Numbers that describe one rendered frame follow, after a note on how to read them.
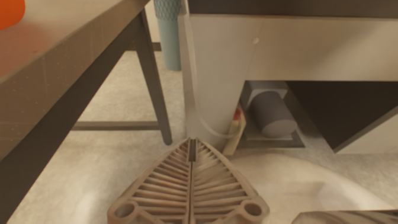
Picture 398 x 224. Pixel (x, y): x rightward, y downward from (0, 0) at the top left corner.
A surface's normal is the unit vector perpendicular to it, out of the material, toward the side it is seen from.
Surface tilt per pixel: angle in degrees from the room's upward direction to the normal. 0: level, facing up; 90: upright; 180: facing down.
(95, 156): 0
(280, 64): 90
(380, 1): 90
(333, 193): 73
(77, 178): 0
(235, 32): 90
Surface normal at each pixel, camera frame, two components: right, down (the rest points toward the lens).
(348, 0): 0.02, 0.71
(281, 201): 0.02, -0.70
